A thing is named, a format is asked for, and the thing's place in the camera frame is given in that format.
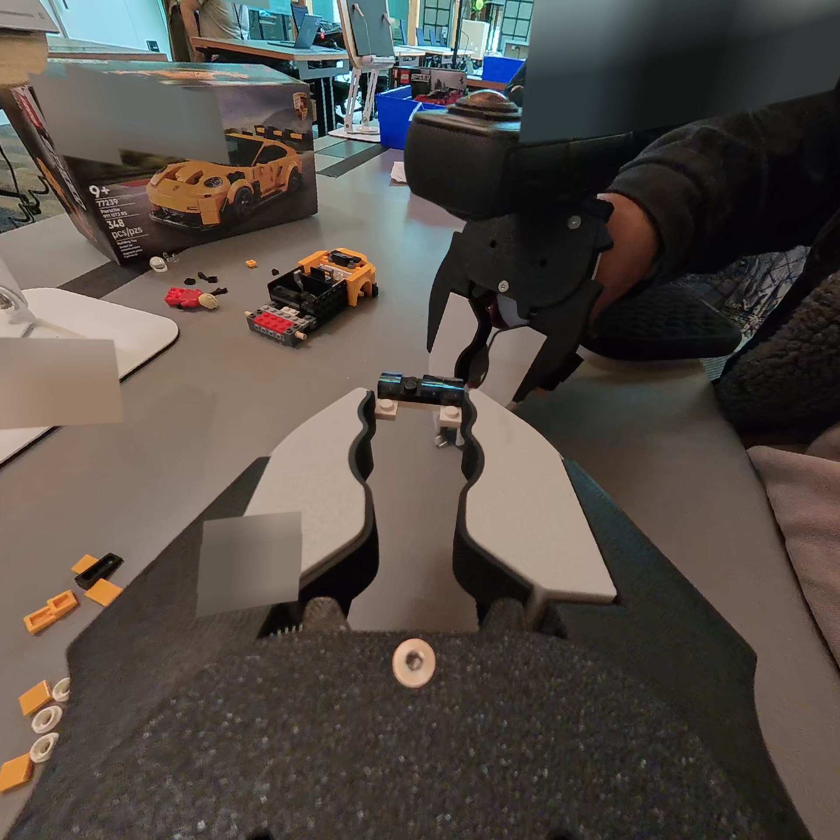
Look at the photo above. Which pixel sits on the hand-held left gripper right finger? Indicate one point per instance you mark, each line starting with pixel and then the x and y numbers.
pixel 531 512

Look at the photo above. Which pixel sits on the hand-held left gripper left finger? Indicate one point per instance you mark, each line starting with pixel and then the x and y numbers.
pixel 315 472

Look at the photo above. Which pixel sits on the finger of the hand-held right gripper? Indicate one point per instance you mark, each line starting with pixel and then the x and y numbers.
pixel 515 361
pixel 449 334

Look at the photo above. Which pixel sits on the black plate with white studs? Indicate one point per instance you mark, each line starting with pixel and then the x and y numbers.
pixel 420 390

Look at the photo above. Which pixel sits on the person's right forearm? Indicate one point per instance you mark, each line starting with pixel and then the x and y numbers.
pixel 722 177

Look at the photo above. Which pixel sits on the small dark translucent lego piece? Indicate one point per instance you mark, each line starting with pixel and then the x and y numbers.
pixel 446 438

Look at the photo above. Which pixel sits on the partly built lego car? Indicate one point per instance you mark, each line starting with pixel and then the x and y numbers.
pixel 315 295

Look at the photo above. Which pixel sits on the black lego box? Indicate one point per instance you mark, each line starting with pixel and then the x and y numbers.
pixel 426 79

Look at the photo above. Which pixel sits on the red lego minifigure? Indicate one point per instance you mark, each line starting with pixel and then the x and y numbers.
pixel 180 297

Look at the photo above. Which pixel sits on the pile of small lego pieces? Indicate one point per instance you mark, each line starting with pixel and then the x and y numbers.
pixel 98 571

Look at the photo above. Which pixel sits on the yellow car lego box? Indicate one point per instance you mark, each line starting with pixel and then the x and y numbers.
pixel 197 177

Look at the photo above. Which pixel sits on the person's right hand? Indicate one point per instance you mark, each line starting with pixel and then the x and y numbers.
pixel 630 249

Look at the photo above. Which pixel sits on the black quilted cushion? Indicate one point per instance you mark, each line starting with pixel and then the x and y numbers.
pixel 656 328

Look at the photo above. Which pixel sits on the white paper sheet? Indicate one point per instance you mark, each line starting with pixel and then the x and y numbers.
pixel 400 174

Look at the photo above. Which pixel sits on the blue storage bin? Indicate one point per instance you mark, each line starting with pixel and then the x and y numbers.
pixel 397 118
pixel 502 69

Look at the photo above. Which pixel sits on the dark tape strip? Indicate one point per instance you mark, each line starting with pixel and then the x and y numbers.
pixel 348 161

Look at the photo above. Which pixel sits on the blue plaid shirt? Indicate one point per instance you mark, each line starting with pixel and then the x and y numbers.
pixel 754 289

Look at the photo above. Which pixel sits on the white rounded mat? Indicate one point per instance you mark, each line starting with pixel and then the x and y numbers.
pixel 131 321

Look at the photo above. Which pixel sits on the dark board on stand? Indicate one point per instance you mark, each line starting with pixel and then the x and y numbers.
pixel 371 26

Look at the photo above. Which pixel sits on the dark fleece jacket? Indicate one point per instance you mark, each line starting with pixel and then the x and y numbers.
pixel 787 367

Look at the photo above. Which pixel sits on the laptop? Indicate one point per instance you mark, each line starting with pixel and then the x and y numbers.
pixel 305 33

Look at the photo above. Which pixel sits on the wooden office desk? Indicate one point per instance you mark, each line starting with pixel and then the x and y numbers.
pixel 262 52
pixel 98 51

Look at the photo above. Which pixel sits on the office chair with jacket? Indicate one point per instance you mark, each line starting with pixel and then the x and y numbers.
pixel 178 33

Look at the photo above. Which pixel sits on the white metal post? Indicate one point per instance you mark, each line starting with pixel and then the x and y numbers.
pixel 13 308

